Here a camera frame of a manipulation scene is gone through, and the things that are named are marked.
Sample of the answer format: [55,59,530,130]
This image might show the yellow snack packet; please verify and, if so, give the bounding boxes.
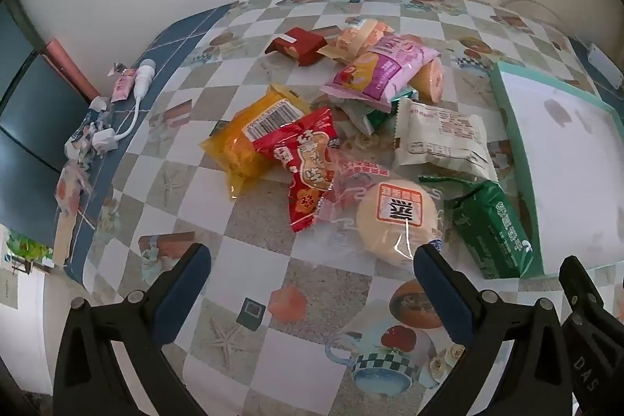
[199,85,313,200]

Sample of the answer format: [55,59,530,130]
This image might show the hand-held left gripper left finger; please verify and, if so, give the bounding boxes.
[53,243,213,416]

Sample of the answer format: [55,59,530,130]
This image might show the pink candy packet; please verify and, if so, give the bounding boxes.
[111,70,137,102]

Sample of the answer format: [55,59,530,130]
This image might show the round bun clear packet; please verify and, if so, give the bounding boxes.
[314,177,452,273]

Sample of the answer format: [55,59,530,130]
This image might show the orange jelly cup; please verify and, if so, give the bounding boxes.
[409,57,445,102]

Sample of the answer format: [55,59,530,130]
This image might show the dark red snack packet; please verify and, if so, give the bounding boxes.
[266,27,328,67]

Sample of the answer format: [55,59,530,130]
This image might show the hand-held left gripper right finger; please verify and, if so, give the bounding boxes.
[413,244,573,416]

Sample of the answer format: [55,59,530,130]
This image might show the green rice cracker packet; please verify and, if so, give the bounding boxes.
[336,87,417,136]

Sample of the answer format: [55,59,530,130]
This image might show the reddish brown rail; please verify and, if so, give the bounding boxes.
[44,38,101,102]

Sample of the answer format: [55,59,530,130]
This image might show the pale orange snack packet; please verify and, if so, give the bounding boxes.
[318,19,395,65]

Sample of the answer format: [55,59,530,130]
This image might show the green biscuit packet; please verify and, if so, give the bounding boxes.
[419,175,544,280]

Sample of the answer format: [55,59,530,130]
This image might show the white box with green rim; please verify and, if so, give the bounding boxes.
[490,61,624,280]

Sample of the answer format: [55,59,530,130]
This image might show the white charger cable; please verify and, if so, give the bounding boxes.
[92,60,157,154]

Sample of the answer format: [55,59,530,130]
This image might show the blue tablecloth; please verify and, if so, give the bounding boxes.
[63,4,624,280]

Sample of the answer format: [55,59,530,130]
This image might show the white snack packet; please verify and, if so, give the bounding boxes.
[392,97,498,183]

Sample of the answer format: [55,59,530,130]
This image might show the pink snack packet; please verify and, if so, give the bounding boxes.
[319,33,427,112]

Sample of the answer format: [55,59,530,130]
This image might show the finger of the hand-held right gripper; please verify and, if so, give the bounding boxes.
[558,255,606,330]

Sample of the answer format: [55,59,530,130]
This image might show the clear red print bun packet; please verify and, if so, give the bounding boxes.
[331,148,395,197]

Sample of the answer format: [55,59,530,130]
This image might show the crumpled candy wrappers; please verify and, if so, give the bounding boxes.
[53,97,114,217]

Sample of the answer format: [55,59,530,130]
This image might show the green printed paper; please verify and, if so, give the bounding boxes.
[2,228,54,271]

